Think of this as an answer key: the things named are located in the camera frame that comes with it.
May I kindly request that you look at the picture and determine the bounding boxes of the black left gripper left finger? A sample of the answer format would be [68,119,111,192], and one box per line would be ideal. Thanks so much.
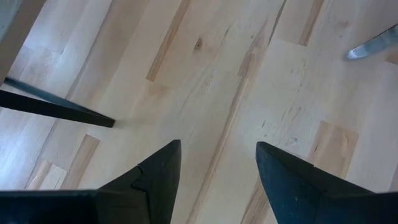
[0,139,182,224]

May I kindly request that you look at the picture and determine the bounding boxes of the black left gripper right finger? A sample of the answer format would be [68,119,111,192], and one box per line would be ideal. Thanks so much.
[255,141,398,224]

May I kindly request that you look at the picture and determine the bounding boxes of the wooden shelf riser black legs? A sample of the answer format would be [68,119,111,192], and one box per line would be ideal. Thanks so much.
[0,0,116,129]

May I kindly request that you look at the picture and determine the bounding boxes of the table knife green handle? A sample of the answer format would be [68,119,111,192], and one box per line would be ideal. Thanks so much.
[346,24,398,60]

